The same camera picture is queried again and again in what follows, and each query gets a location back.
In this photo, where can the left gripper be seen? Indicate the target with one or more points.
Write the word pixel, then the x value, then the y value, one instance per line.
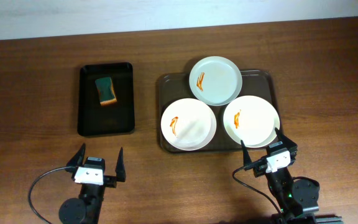
pixel 109 179

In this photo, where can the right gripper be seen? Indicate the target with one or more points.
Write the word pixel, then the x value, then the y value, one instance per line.
pixel 260 168

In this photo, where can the white plate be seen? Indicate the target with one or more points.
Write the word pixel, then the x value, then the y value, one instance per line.
pixel 251 120
pixel 188 124

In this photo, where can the green orange sponge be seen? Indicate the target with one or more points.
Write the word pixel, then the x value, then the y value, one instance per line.
pixel 105 90

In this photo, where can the pale blue plate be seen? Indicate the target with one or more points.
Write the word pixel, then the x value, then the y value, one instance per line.
pixel 215 80

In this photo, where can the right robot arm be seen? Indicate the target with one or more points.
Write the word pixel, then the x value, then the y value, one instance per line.
pixel 296 197

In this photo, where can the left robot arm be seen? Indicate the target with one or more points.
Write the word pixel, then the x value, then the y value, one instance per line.
pixel 86 208

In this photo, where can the black small tray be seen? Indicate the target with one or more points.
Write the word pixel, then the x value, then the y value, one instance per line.
pixel 118 118

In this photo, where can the dark brown serving tray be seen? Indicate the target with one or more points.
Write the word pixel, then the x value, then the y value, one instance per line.
pixel 175 86

